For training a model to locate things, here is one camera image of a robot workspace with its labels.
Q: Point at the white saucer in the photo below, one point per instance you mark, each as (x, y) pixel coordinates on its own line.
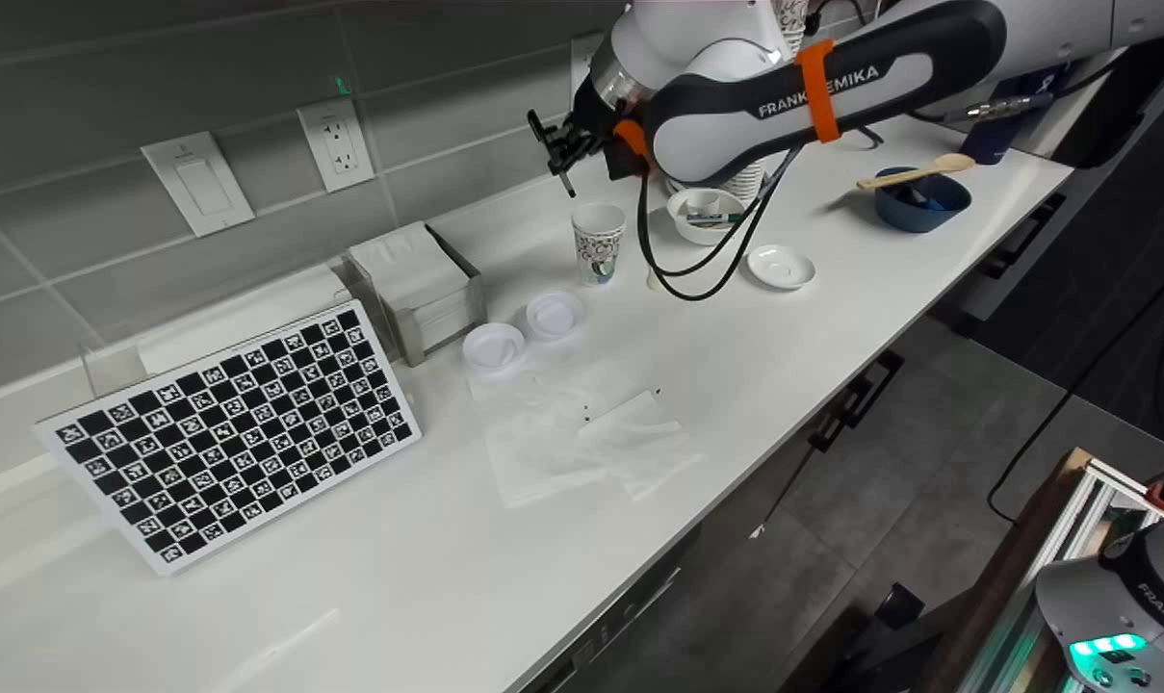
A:
(781, 267)

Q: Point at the stack of white napkins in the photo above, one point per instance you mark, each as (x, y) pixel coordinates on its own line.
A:
(410, 274)

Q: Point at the white plastic cup lid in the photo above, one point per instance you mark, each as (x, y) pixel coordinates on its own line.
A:
(493, 346)
(554, 314)

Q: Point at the white napkin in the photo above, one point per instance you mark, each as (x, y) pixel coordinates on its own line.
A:
(582, 443)

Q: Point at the white bowl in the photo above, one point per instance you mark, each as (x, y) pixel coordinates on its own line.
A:
(702, 229)

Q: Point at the white wall socket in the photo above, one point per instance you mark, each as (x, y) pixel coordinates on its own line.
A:
(337, 144)

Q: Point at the wooden spoon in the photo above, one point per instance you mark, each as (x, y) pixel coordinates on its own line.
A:
(918, 173)

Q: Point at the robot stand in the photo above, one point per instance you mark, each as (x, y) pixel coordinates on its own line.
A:
(1015, 577)

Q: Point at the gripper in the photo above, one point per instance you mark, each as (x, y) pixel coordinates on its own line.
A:
(586, 123)

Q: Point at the checkered calibration board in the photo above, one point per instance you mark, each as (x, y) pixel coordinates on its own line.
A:
(230, 438)

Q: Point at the dark blue box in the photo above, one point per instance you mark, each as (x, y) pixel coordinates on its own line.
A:
(991, 140)

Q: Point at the patterned paper cup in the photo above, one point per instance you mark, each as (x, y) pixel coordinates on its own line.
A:
(598, 245)

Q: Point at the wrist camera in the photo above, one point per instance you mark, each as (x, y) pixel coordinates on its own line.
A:
(628, 162)

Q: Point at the white light switch plate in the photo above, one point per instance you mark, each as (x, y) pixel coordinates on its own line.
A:
(199, 185)

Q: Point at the blue bowl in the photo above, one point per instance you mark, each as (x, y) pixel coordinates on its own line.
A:
(923, 217)

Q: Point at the green marker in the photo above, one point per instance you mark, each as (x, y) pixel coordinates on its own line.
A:
(716, 218)

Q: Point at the metal napkin holder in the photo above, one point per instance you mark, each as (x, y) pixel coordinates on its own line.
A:
(447, 308)

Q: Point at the clear acrylic stand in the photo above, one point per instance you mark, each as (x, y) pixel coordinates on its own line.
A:
(112, 368)

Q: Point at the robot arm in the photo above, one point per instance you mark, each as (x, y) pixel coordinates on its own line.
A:
(890, 77)

